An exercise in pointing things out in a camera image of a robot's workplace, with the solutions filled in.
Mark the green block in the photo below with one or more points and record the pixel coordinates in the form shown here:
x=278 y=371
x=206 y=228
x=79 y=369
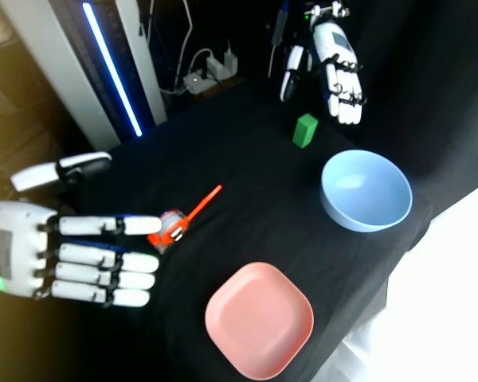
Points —
x=304 y=129

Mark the light blue bowl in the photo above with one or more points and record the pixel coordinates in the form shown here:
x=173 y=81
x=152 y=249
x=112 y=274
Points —
x=366 y=191

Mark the pink square plate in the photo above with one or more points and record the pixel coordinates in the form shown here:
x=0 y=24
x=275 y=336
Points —
x=259 y=322

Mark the black table cloth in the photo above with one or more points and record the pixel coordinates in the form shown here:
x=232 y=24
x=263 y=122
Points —
x=263 y=179

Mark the white power strip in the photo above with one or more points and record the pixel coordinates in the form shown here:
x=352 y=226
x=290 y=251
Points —
x=201 y=81

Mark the white charger plug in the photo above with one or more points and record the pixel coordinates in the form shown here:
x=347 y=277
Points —
x=231 y=57

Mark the white cloth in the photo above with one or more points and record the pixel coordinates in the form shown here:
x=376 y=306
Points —
x=442 y=298

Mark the white pillar with blue light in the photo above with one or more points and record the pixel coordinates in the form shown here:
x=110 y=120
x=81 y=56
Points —
x=36 y=47

